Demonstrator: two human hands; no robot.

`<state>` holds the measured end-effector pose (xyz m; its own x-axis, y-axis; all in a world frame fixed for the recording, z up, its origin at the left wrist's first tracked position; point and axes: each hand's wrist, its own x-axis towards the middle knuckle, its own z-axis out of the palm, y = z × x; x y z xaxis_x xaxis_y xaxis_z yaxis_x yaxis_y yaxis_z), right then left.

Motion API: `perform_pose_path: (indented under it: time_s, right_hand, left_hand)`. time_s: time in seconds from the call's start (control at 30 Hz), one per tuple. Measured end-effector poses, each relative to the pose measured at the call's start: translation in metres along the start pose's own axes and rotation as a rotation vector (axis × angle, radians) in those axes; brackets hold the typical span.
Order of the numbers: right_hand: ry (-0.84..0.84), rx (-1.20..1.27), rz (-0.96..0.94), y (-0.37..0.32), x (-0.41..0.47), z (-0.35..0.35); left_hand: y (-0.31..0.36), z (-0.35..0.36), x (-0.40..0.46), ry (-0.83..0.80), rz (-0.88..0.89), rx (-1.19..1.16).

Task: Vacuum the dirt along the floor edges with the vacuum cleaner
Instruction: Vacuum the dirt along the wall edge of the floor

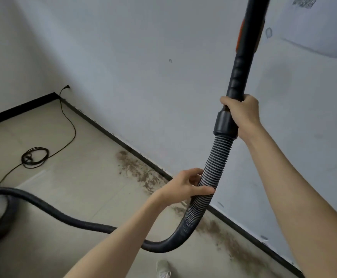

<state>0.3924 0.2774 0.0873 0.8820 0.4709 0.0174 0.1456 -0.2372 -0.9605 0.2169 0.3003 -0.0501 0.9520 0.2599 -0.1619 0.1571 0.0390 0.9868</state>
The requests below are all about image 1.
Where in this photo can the person's right hand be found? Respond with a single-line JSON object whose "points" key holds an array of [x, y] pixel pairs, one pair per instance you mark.
{"points": [[244, 112]]}

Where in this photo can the person's left hand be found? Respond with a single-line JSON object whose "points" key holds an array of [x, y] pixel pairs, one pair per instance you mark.
{"points": [[180, 188]]}

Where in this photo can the brown dirt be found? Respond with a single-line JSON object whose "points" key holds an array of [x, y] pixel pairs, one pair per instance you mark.
{"points": [[139, 170]]}

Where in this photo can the person's right forearm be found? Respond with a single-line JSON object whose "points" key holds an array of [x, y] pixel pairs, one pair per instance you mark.
{"points": [[296, 205]]}

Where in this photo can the person's left forearm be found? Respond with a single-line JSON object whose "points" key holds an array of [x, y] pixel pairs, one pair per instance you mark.
{"points": [[113, 243]]}

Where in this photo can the person's right shoe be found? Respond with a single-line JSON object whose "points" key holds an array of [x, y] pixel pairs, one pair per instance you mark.
{"points": [[164, 269]]}

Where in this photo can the black baseboard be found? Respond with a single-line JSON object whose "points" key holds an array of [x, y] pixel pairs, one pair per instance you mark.
{"points": [[128, 149]]}

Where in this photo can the white paper poster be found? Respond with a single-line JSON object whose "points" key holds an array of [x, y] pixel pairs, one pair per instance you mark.
{"points": [[325, 26]]}

